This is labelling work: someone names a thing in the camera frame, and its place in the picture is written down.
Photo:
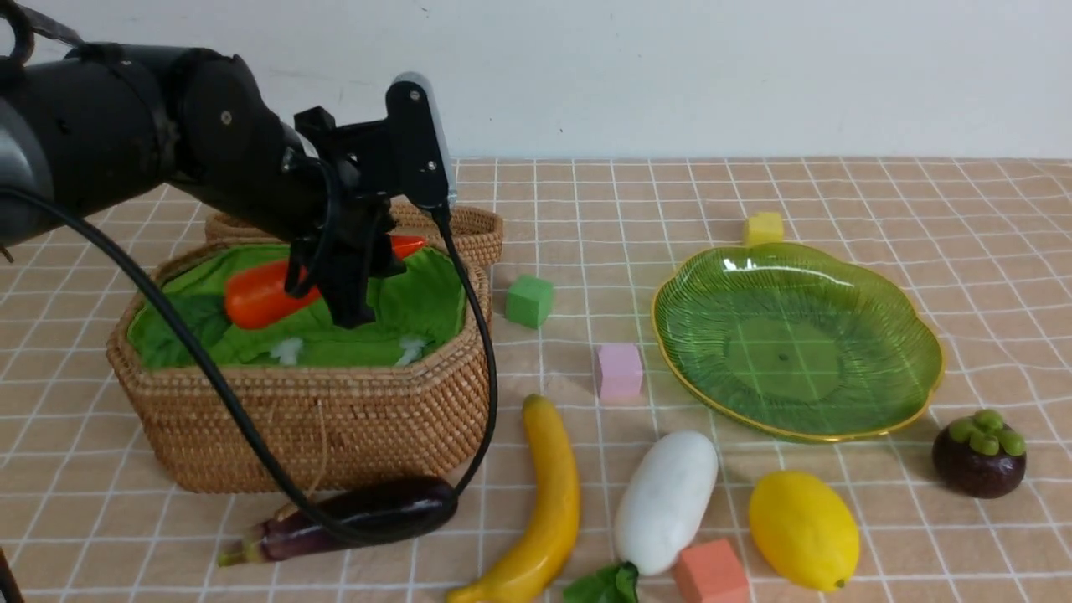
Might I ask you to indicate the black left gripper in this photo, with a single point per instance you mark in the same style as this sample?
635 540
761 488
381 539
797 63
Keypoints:
348 242

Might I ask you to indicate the orange carrot with green leaves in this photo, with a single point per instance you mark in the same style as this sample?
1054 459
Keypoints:
268 293

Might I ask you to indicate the purple eggplant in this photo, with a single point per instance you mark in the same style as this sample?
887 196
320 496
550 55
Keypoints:
385 513

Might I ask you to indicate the yellow banana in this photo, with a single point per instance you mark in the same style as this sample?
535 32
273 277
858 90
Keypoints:
537 558

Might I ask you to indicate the white radish with leaves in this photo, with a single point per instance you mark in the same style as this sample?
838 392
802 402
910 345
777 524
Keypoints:
658 515

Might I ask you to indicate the yellow lemon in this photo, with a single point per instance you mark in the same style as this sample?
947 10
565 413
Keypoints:
804 530

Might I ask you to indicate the dark purple mangosteen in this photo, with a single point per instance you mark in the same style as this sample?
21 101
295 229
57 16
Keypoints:
980 456

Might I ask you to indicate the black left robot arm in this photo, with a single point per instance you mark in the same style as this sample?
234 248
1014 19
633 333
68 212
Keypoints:
87 126

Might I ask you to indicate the woven wicker basket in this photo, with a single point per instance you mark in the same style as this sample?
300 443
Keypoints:
405 395

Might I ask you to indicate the green foam cube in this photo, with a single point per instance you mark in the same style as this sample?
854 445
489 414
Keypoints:
529 301

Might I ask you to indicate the pink foam cube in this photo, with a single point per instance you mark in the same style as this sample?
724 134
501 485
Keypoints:
620 371

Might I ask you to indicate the yellow foam cube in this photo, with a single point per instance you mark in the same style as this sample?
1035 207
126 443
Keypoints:
763 228

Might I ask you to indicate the green glass leaf plate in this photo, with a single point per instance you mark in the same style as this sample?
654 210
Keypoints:
792 342

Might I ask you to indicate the orange foam cube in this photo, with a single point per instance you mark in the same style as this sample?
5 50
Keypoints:
711 572

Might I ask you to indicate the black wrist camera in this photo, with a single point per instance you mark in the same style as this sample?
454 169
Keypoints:
421 153

